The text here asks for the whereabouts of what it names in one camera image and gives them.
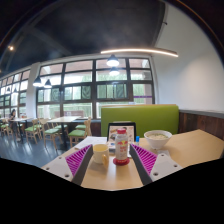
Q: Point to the wooden dining table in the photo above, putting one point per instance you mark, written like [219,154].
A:
[63,119]
[21,119]

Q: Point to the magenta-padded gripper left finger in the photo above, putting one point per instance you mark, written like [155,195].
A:
[58,166]

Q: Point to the small blue-capped white bottle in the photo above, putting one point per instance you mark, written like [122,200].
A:
[137,140]

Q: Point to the red-capped clear drink bottle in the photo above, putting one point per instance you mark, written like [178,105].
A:
[121,146]

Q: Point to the black tablet with stickers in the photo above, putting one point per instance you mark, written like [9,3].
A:
[112,131]

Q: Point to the hanging pendant lamps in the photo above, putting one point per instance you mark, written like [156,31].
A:
[112,61]

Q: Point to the white bowl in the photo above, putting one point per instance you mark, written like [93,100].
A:
[157,140]

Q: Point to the green upholstered bench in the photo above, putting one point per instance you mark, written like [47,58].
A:
[150,116]

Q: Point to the curved linear ceiling light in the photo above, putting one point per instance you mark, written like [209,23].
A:
[140,50]

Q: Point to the wooden chairs with green seats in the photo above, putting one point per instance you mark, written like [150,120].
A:
[78,132]

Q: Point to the person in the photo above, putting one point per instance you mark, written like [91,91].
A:
[12,118]

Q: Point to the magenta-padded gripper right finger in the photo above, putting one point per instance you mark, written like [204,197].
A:
[161,166]

